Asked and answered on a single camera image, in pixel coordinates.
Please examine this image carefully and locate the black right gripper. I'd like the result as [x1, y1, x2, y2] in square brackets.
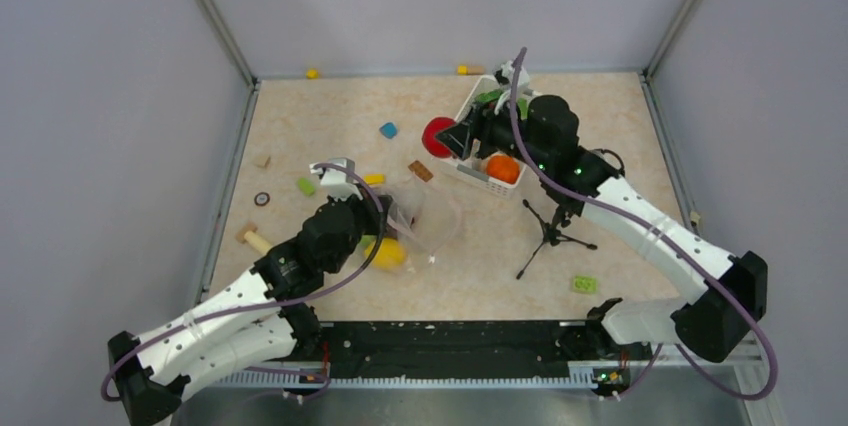
[436, 91, 550, 173]

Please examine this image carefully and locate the red apple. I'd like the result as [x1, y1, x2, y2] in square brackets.
[421, 116, 458, 159]

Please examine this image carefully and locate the clear zip top bag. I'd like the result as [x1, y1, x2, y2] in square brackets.
[375, 175, 462, 272]

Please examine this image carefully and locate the yellow lemon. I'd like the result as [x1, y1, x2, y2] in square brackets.
[363, 238, 408, 271]

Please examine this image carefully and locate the green lime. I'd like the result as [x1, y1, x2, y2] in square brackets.
[358, 235, 376, 249]

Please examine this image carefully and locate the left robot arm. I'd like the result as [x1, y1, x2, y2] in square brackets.
[100, 195, 391, 425]

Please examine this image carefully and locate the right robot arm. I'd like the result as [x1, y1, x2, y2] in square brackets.
[434, 95, 768, 363]

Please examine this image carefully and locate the green lettuce leaf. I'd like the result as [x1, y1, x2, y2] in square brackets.
[472, 90, 533, 120]

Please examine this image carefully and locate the orange mini pumpkin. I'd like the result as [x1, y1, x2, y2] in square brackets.
[484, 155, 521, 184]

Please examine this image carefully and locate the white perforated plastic basket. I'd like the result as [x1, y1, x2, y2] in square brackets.
[432, 75, 526, 199]

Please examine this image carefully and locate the yellow and wood peg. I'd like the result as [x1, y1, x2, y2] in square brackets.
[456, 64, 487, 76]

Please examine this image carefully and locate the brown lego brick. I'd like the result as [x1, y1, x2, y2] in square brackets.
[408, 160, 434, 183]

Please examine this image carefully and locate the blue block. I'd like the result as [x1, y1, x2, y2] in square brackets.
[378, 122, 398, 139]

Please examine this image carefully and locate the microphone on black tripod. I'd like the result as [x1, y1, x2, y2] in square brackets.
[515, 147, 626, 281]

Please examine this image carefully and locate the yellow lego brick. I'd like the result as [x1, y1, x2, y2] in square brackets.
[364, 173, 386, 186]

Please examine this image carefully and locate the light green lego brick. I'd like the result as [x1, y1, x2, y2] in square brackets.
[570, 275, 598, 295]

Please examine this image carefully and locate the green toy block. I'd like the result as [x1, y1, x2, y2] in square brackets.
[296, 177, 316, 197]

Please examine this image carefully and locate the small wooden cube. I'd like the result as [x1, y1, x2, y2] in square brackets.
[254, 155, 271, 169]

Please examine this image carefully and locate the cream cylinder block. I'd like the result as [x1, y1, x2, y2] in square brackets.
[243, 231, 273, 256]

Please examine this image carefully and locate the wooden rectangular block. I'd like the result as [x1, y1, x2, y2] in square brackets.
[235, 222, 258, 244]

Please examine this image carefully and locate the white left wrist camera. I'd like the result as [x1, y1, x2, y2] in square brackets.
[309, 157, 363, 202]

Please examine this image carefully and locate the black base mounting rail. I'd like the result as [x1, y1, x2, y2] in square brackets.
[291, 320, 654, 385]

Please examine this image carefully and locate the small black ring wheel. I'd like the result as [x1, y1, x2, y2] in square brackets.
[253, 192, 270, 207]

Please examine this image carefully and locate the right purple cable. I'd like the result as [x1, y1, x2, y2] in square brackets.
[507, 46, 780, 402]

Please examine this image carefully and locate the purple cable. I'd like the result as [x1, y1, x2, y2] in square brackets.
[100, 162, 389, 404]
[507, 46, 780, 402]

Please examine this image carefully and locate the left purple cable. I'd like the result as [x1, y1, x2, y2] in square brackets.
[100, 162, 389, 404]

